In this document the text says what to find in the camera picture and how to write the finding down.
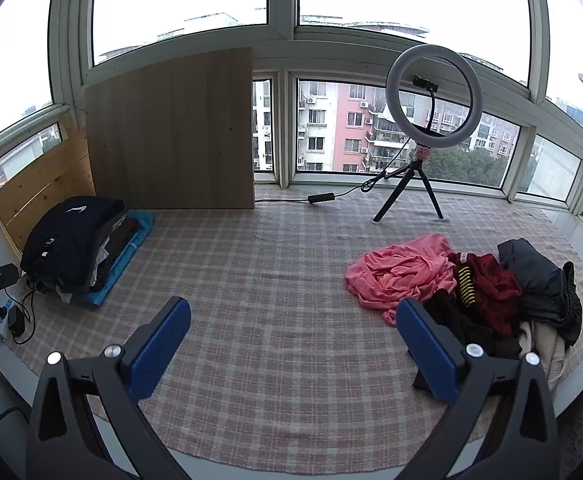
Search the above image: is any cream knit sweater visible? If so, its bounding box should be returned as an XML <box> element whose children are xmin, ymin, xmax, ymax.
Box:
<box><xmin>518</xmin><ymin>320</ymin><xmax>572</xmax><ymax>392</ymax></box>

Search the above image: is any black yellow striped garment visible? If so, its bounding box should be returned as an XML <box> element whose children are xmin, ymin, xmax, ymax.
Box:
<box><xmin>451</xmin><ymin>262</ymin><xmax>477</xmax><ymax>308</ymax></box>

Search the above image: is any dark grey garment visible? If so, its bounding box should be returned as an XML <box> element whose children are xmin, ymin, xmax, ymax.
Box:
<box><xmin>496</xmin><ymin>238</ymin><xmax>583</xmax><ymax>346</ymax></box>

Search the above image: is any stack of folded clothes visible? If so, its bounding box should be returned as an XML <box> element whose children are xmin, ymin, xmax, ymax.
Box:
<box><xmin>20</xmin><ymin>196</ymin><xmax>139</xmax><ymax>295</ymax></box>

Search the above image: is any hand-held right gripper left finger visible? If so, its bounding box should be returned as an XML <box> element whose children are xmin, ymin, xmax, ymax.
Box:
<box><xmin>25</xmin><ymin>296</ymin><xmax>192</xmax><ymax>480</ymax></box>

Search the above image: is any white power strip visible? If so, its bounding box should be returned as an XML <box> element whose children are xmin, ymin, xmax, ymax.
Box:
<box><xmin>0</xmin><ymin>294</ymin><xmax>23</xmax><ymax>342</ymax></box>

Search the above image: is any pine wood panel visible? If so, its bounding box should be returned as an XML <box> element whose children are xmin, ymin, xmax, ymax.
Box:
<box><xmin>0</xmin><ymin>112</ymin><xmax>95</xmax><ymax>261</ymax></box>

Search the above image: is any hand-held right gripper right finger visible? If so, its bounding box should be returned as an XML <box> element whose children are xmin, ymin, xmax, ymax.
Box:
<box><xmin>395</xmin><ymin>298</ymin><xmax>559</xmax><ymax>480</ymax></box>

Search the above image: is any white ring light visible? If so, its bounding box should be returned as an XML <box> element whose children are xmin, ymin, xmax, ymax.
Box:
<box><xmin>385</xmin><ymin>43</ymin><xmax>483</xmax><ymax>150</ymax></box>

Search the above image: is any black phone holder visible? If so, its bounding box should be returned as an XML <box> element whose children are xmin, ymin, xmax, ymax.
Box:
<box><xmin>412</xmin><ymin>75</ymin><xmax>441</xmax><ymax>133</ymax></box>

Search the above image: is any white window frame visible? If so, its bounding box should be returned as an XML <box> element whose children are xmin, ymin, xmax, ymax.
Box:
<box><xmin>0</xmin><ymin>0</ymin><xmax>583</xmax><ymax>241</ymax></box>

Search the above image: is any plaid blanket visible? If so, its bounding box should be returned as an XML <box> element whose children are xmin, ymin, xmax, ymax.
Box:
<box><xmin>8</xmin><ymin>195</ymin><xmax>583</xmax><ymax>461</ymax></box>

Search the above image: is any blue mat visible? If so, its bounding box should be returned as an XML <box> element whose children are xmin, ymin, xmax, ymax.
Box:
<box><xmin>68</xmin><ymin>210</ymin><xmax>155</xmax><ymax>307</ymax></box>

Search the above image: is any dark red garment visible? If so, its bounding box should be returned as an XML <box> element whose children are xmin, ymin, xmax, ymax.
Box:
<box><xmin>446</xmin><ymin>252</ymin><xmax>523</xmax><ymax>336</ymax></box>

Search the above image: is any brown laminate board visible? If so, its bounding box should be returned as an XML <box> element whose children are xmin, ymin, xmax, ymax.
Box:
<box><xmin>85</xmin><ymin>47</ymin><xmax>256</xmax><ymax>211</ymax></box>

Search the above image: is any pink garment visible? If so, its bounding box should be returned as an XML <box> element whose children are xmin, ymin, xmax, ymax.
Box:
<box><xmin>345</xmin><ymin>233</ymin><xmax>457</xmax><ymax>327</ymax></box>

